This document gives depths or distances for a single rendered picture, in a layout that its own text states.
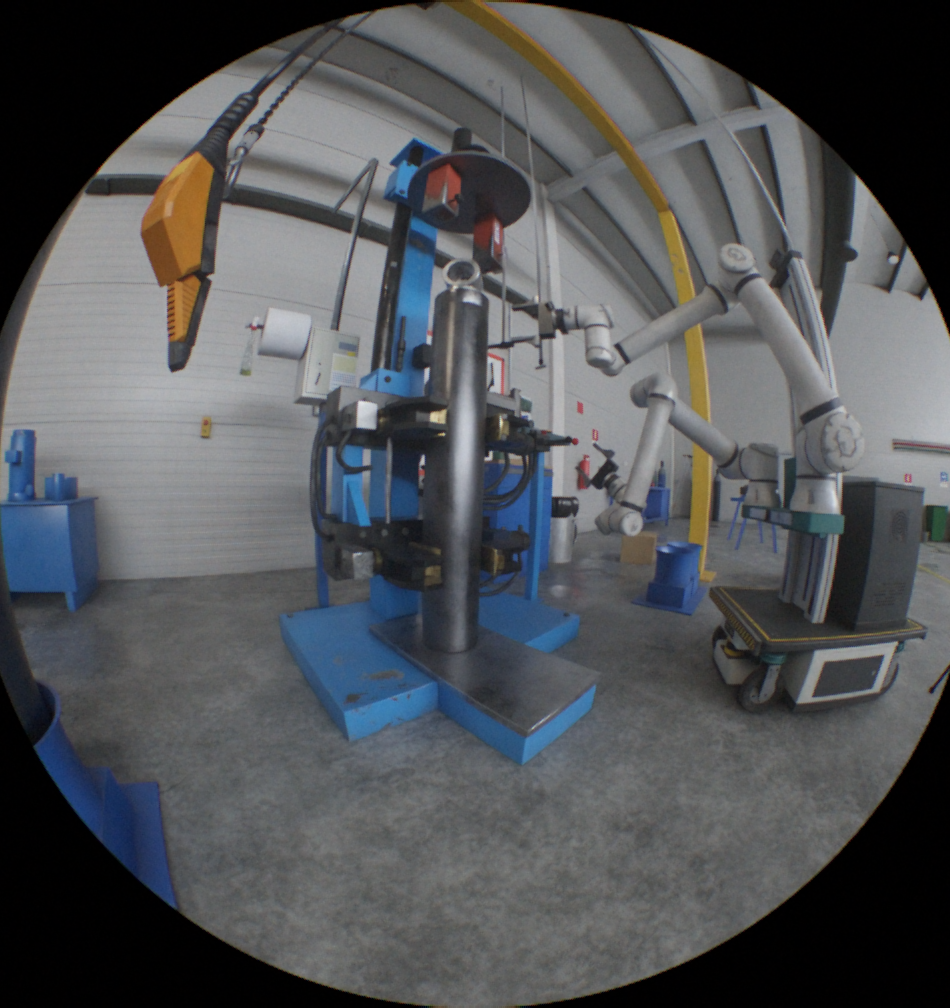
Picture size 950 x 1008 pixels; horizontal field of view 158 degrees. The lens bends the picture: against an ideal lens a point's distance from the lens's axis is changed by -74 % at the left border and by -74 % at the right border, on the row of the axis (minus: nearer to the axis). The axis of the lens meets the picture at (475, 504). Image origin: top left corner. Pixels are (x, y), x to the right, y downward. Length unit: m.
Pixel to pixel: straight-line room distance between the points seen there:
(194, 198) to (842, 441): 1.33
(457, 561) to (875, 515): 1.51
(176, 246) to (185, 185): 0.09
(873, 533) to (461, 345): 1.61
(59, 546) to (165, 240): 2.14
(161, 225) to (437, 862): 1.10
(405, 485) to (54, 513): 2.13
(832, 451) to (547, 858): 1.16
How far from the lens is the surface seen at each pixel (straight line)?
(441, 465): 1.13
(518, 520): 2.75
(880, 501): 1.48
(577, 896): 0.83
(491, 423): 1.24
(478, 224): 1.87
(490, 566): 1.22
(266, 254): 3.57
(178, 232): 0.50
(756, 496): 1.65
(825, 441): 1.05
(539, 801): 0.95
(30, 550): 2.61
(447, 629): 1.23
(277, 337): 1.89
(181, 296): 0.50
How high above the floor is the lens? 0.75
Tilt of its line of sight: 3 degrees down
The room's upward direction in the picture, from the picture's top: 2 degrees clockwise
